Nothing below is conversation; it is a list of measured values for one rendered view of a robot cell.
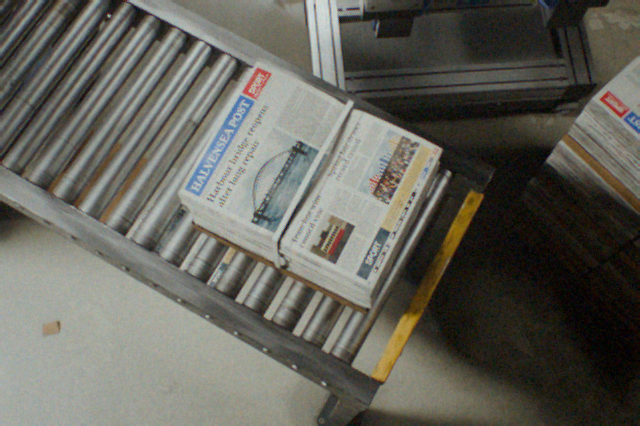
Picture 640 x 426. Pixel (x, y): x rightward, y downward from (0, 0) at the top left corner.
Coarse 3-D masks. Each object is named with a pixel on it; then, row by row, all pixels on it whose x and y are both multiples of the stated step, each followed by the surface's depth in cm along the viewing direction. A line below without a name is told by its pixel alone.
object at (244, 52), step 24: (120, 0) 172; (144, 0) 171; (168, 0) 171; (168, 24) 170; (192, 24) 169; (216, 24) 170; (216, 48) 168; (240, 48) 168; (240, 72) 173; (288, 72) 166; (336, 96) 165; (384, 120) 163; (456, 168) 161; (480, 168) 161; (456, 192) 169
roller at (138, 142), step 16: (192, 48) 168; (208, 48) 168; (192, 64) 167; (176, 80) 165; (192, 80) 167; (160, 96) 164; (176, 96) 165; (160, 112) 163; (144, 128) 161; (160, 128) 164; (128, 144) 160; (144, 144) 161; (112, 160) 160; (128, 160) 159; (112, 176) 158; (128, 176) 161; (96, 192) 157; (112, 192) 158; (80, 208) 156; (96, 208) 156
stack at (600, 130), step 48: (624, 96) 164; (624, 144) 166; (528, 192) 217; (576, 192) 196; (528, 240) 236; (576, 240) 214; (624, 240) 193; (576, 288) 233; (624, 288) 209; (624, 336) 229
